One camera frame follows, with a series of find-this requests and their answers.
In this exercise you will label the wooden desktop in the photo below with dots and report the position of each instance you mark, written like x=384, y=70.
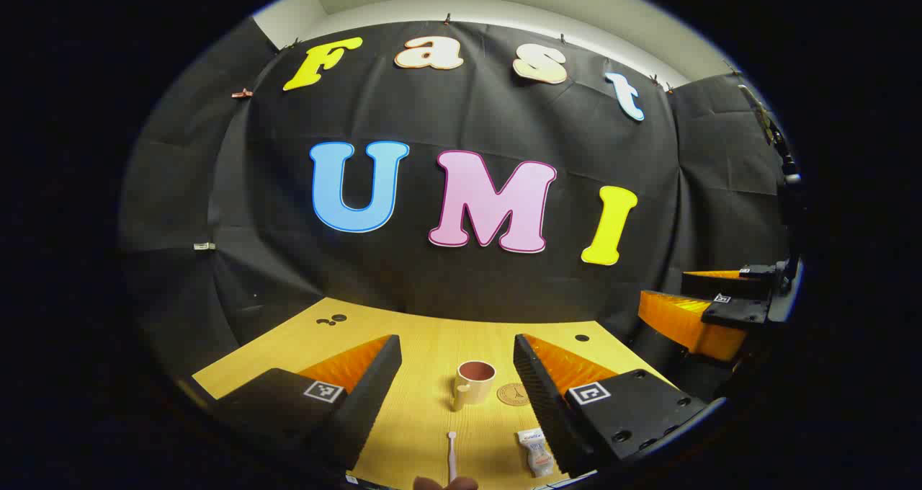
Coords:
x=425, y=346

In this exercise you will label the black backdrop cloth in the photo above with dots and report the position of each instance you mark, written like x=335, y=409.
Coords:
x=432, y=281

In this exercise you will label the pale narrow strip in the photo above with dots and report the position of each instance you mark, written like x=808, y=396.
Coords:
x=760, y=112

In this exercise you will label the reddish cloth clip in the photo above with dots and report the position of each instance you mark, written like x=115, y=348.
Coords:
x=242, y=94

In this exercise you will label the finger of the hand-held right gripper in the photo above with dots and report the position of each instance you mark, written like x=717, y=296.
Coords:
x=691, y=324
x=727, y=284

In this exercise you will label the round cork coaster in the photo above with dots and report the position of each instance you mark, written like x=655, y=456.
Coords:
x=511, y=395

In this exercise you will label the small white toothpaste tube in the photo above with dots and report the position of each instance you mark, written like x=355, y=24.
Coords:
x=536, y=450

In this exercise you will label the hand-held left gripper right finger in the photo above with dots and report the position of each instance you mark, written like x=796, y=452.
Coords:
x=536, y=389

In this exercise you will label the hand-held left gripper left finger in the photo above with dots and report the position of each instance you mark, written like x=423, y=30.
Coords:
x=374, y=389

